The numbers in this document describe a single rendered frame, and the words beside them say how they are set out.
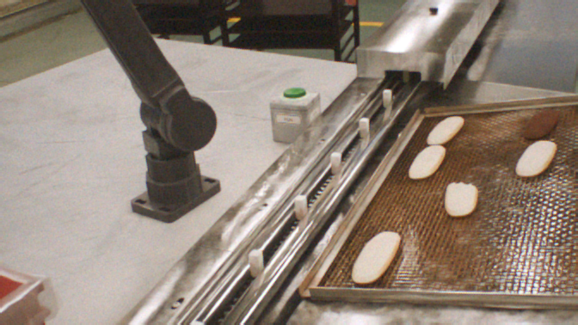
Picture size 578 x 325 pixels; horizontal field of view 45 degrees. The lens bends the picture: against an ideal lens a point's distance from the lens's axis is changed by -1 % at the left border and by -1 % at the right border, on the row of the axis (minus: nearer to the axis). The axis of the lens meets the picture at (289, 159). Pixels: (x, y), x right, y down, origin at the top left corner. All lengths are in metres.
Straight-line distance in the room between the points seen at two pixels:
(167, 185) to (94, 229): 0.12
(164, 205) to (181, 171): 0.06
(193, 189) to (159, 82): 0.17
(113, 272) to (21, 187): 0.35
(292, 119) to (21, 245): 0.48
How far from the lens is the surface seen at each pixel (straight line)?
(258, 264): 0.83
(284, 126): 1.21
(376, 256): 0.74
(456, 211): 0.81
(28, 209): 1.15
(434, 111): 1.13
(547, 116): 1.03
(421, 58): 1.36
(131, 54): 0.95
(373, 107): 1.28
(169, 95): 0.97
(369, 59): 1.38
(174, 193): 1.03
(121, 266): 0.95
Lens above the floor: 1.32
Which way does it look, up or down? 25 degrees down
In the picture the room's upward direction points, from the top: 5 degrees counter-clockwise
